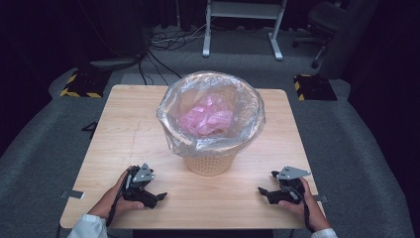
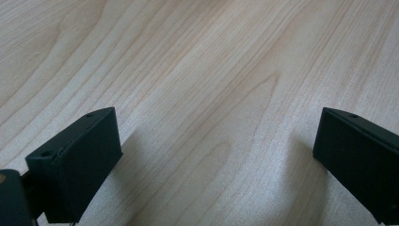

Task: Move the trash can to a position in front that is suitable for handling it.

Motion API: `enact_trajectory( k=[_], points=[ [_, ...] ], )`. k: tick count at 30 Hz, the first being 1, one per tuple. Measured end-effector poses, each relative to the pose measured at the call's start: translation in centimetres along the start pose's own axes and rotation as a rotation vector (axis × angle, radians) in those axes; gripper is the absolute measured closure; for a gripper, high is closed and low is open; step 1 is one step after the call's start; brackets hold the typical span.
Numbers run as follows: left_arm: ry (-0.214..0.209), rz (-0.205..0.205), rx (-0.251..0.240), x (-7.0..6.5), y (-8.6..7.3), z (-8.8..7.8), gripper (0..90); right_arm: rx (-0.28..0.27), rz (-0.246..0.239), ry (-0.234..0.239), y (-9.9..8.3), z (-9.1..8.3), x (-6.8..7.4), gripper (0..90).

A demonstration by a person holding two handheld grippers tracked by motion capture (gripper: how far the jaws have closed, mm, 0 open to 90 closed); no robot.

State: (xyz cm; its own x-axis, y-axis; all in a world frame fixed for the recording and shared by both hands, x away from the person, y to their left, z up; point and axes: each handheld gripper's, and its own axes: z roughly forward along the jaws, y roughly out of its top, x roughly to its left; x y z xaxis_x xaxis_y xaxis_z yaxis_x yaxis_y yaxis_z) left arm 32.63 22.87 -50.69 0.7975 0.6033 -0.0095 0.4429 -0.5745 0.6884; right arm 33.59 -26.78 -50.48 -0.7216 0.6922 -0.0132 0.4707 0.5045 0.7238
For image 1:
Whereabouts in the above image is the clear plastic bag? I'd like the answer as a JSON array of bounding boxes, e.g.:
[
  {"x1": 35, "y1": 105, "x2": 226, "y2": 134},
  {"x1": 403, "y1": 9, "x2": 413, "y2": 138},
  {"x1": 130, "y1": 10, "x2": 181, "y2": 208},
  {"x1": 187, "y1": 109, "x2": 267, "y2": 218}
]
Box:
[{"x1": 156, "y1": 70, "x2": 266, "y2": 158}]

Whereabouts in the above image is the pink plastic bag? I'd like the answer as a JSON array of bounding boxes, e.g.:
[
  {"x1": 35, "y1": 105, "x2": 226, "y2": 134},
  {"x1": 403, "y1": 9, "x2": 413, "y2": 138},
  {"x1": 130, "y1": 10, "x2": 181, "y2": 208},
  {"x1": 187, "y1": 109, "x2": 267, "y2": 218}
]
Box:
[{"x1": 177, "y1": 95, "x2": 235, "y2": 137}]

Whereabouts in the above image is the dark grey upright object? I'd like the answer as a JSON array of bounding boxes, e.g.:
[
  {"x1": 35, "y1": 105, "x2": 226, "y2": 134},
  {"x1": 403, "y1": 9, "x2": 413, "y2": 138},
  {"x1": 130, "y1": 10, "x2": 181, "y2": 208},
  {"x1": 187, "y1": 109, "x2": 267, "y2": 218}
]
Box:
[{"x1": 318, "y1": 0, "x2": 380, "y2": 80}]

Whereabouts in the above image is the bundle of floor cables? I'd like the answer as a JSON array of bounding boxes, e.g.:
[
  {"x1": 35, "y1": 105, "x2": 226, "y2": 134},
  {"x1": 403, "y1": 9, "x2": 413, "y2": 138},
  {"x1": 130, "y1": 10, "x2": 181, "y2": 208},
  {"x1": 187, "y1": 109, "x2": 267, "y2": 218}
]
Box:
[{"x1": 137, "y1": 23, "x2": 212, "y2": 85}]

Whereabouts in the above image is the person's left hand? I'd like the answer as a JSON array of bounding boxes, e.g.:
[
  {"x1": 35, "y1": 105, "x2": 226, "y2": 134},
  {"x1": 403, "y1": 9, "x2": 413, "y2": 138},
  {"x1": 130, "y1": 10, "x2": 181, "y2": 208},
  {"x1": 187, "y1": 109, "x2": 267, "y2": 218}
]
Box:
[{"x1": 88, "y1": 170, "x2": 146, "y2": 220}]

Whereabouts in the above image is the black wrist strap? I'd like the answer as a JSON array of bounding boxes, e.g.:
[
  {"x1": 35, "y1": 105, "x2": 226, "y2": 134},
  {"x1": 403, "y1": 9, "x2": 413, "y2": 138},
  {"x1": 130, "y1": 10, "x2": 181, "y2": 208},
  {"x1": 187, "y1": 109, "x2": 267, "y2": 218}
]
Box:
[
  {"x1": 105, "y1": 184, "x2": 129, "y2": 228},
  {"x1": 298, "y1": 194, "x2": 316, "y2": 234}
]

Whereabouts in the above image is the beige mesh basket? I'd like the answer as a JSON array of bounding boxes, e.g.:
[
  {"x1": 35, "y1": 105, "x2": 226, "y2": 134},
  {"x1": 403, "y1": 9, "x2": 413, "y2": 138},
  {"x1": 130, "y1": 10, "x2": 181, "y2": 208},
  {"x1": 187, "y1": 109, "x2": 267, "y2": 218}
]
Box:
[{"x1": 182, "y1": 145, "x2": 244, "y2": 177}]

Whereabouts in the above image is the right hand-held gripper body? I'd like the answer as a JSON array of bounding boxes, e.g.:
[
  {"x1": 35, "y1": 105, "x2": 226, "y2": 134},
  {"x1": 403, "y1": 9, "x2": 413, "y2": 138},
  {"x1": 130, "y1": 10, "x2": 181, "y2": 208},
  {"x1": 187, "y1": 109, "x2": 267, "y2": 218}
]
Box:
[{"x1": 266, "y1": 166, "x2": 312, "y2": 205}]

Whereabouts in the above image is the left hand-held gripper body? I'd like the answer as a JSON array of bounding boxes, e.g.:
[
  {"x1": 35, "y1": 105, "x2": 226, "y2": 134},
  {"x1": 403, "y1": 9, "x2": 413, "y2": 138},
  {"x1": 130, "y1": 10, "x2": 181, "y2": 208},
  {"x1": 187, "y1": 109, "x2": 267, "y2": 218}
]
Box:
[{"x1": 122, "y1": 163, "x2": 159, "y2": 210}]

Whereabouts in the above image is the dark round stand base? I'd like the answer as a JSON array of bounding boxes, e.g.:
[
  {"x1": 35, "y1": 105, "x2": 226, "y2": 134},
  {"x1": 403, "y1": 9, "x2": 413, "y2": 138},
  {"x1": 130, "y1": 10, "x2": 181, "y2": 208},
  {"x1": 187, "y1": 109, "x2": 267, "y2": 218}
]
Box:
[{"x1": 88, "y1": 56, "x2": 147, "y2": 72}]

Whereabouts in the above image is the person's right hand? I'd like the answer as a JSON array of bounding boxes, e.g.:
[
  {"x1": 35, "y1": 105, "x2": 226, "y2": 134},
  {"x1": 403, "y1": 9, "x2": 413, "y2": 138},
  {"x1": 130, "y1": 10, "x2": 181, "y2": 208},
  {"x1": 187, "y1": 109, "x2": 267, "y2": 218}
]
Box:
[{"x1": 277, "y1": 178, "x2": 332, "y2": 232}]

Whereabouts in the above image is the white metal desk frame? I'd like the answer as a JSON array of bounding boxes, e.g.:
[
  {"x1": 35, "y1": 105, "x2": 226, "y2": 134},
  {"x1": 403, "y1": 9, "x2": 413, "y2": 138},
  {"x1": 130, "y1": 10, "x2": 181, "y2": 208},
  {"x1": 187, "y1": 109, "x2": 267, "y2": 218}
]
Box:
[{"x1": 201, "y1": 0, "x2": 288, "y2": 61}]

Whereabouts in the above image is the black yellow striped base plate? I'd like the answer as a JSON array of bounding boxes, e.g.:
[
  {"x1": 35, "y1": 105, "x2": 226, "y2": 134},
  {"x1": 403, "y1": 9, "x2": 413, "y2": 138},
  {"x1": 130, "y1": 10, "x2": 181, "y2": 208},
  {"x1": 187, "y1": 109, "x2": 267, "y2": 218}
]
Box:
[
  {"x1": 293, "y1": 73, "x2": 339, "y2": 102},
  {"x1": 58, "y1": 67, "x2": 112, "y2": 99}
]

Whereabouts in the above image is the black office chair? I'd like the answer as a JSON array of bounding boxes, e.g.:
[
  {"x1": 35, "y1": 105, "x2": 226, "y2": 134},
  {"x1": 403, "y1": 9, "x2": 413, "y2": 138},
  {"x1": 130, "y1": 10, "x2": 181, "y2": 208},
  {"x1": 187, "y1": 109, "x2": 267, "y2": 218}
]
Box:
[{"x1": 291, "y1": 0, "x2": 351, "y2": 69}]

